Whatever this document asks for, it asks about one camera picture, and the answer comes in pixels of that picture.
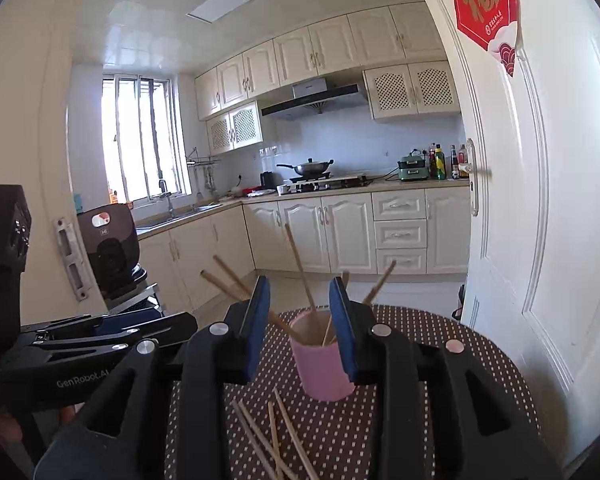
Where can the gas stove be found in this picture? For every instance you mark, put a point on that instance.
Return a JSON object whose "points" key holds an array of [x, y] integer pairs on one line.
{"points": [[330, 182]]}

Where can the person's left hand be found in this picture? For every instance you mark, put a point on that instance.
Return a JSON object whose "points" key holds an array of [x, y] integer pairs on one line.
{"points": [[0, 425]]}

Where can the white lower kitchen cabinets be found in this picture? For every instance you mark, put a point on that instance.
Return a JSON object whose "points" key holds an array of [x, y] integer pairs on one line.
{"points": [[305, 230]]}

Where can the white upper kitchen cabinets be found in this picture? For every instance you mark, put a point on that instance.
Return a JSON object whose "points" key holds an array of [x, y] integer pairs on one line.
{"points": [[330, 45]]}

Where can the pink cup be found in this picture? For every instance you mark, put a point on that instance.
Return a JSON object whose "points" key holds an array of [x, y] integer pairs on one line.
{"points": [[320, 370]]}

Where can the light wooden chopstick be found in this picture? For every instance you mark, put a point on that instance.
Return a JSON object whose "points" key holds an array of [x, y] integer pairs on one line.
{"points": [[296, 435], [267, 440], [255, 440], [273, 430]]}

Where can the hanging metal ladle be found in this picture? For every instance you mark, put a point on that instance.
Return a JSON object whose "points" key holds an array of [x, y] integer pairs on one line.
{"points": [[210, 182]]}

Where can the steel kitchen sink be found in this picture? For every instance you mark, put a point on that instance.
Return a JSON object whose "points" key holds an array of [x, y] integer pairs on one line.
{"points": [[200, 207]]}

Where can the metal stand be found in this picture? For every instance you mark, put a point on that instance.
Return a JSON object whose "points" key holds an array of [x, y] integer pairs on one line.
{"points": [[140, 300]]}

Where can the black range hood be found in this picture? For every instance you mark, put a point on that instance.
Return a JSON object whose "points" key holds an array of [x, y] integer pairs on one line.
{"points": [[320, 102]]}

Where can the green electric cooker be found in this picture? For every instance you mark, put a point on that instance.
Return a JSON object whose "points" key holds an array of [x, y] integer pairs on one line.
{"points": [[414, 169]]}

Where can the white wall switch panel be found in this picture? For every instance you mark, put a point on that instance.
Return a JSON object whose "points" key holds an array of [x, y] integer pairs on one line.
{"points": [[268, 150]]}

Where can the metal faucet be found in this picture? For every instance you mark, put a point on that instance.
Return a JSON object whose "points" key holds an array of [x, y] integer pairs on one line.
{"points": [[165, 195]]}

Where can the red paper door decoration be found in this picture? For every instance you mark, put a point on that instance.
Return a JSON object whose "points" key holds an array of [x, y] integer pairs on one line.
{"points": [[480, 5]]}

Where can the white kitchen cabinets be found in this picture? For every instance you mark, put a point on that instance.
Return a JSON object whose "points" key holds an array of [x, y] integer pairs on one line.
{"points": [[330, 45], [305, 230]]}

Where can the red capped sauce bottle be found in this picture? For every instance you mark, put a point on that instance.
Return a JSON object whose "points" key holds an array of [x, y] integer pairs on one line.
{"points": [[432, 162]]}

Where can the metal wok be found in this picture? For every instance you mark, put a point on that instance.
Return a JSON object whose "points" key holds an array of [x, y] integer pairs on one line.
{"points": [[307, 167]]}

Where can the white lattice door cabinet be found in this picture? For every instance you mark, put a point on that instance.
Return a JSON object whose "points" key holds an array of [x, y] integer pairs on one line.
{"points": [[235, 127], [410, 90]]}

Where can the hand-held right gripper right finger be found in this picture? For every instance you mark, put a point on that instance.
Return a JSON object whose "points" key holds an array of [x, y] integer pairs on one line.
{"points": [[342, 330]]}

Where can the red box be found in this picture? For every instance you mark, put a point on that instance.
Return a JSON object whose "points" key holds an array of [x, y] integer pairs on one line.
{"points": [[252, 191]]}

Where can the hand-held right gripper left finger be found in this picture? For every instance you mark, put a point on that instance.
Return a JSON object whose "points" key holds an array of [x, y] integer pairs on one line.
{"points": [[257, 330]]}

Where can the metal wall utensil rack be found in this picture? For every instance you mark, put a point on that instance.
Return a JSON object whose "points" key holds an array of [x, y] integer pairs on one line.
{"points": [[202, 160]]}

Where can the white mug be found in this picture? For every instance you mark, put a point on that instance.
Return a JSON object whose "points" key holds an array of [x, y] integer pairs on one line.
{"points": [[282, 190]]}

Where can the round polka-dot table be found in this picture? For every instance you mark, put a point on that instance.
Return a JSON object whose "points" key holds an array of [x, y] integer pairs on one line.
{"points": [[360, 440]]}

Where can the dark soy sauce bottle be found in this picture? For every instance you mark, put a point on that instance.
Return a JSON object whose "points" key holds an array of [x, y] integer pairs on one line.
{"points": [[453, 165]]}

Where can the white cabinet drawer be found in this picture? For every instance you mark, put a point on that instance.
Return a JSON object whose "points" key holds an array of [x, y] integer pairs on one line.
{"points": [[401, 261], [399, 205], [401, 234]]}

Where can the green liquid bottle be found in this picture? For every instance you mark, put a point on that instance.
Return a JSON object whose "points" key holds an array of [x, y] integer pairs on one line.
{"points": [[440, 165]]}

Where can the white door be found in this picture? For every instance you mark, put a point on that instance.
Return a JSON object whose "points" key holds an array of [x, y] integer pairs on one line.
{"points": [[555, 210]]}

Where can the hanging metal spatula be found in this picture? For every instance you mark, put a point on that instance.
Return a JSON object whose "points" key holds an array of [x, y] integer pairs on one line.
{"points": [[199, 191]]}

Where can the metal door strike plate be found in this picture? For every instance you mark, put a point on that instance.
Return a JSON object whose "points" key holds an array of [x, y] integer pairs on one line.
{"points": [[72, 260]]}

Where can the black kettle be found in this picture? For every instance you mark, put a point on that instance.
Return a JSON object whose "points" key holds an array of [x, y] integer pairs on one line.
{"points": [[267, 180]]}

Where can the orange oil bottle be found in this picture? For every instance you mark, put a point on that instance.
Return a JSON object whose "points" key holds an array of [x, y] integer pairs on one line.
{"points": [[463, 160]]}

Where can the bunch of wooden chopsticks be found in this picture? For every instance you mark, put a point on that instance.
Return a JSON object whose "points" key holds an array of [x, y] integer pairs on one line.
{"points": [[301, 270]]}

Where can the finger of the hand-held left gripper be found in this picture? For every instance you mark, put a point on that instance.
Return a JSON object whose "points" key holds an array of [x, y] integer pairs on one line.
{"points": [[130, 321], [145, 332]]}

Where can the kitchen window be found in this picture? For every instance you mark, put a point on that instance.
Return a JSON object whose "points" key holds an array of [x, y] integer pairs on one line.
{"points": [[130, 145]]}

